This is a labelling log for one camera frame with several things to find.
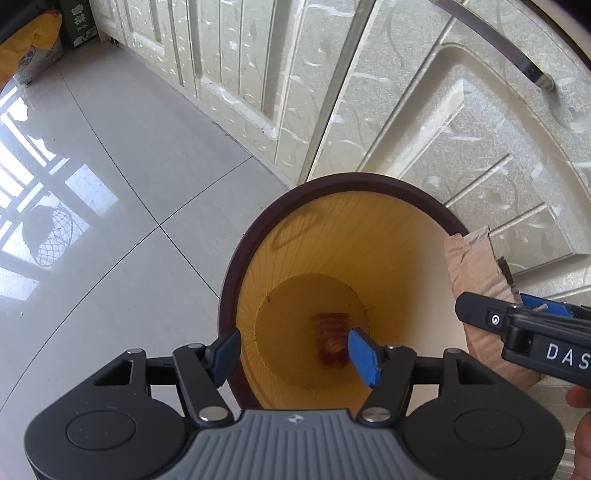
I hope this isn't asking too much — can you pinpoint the cream cabinet door with handle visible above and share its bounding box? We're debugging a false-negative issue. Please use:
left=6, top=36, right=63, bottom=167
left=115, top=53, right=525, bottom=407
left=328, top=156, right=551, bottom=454
left=307, top=0, right=591, bottom=315

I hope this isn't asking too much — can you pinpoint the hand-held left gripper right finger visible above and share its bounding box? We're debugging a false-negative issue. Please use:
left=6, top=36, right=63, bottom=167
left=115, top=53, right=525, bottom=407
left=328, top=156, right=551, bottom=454
left=347, top=328, right=502, bottom=425

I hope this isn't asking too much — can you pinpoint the yellow trash bin brown rim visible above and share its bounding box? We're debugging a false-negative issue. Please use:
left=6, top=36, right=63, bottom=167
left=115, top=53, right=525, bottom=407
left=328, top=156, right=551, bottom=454
left=217, top=172, right=469, bottom=411

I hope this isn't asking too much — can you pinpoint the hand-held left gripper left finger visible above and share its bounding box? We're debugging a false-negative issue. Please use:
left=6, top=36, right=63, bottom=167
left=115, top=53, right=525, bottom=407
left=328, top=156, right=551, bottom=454
left=92, top=329, right=242, bottom=428

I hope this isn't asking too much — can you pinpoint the brown wrapper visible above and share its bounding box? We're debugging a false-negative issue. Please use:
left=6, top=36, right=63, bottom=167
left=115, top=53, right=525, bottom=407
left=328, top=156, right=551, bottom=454
left=313, top=312, right=352, bottom=368

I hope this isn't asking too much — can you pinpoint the green cardboard box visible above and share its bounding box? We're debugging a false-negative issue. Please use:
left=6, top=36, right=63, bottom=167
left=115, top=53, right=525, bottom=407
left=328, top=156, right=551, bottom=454
left=60, top=0, right=101, bottom=48

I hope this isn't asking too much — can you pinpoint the person's right hand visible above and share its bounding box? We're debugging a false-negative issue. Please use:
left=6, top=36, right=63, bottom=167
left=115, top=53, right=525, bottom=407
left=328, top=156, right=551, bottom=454
left=566, top=385, right=591, bottom=480

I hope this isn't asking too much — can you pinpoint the metal cabinet door handle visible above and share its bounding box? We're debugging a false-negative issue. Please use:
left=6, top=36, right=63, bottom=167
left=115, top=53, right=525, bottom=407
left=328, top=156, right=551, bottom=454
left=434, top=0, right=556, bottom=92

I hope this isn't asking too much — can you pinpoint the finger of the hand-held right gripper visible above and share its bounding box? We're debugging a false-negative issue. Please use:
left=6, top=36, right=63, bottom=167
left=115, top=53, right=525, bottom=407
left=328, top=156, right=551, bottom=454
left=519, top=293, right=591, bottom=324
left=455, top=292, right=520, bottom=334

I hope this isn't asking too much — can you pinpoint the cream patterned cabinet door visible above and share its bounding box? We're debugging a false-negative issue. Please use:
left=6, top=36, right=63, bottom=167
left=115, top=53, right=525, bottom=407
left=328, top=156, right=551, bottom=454
left=90, top=0, right=199, bottom=100
left=196, top=0, right=372, bottom=155

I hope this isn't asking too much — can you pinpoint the yellow and white bag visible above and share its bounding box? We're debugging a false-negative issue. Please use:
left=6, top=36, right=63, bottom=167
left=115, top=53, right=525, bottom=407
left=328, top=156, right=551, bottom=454
left=0, top=9, right=64, bottom=88

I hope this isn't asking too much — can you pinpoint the brown cardboard piece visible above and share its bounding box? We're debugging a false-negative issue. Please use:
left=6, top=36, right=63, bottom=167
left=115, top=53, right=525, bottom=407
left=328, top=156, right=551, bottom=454
left=443, top=226, right=542, bottom=381

